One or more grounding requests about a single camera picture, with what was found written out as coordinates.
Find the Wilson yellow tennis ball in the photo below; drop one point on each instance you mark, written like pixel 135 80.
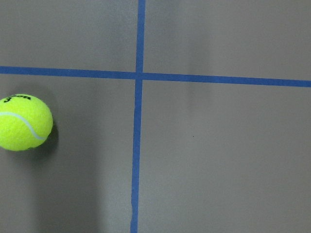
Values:
pixel 25 122

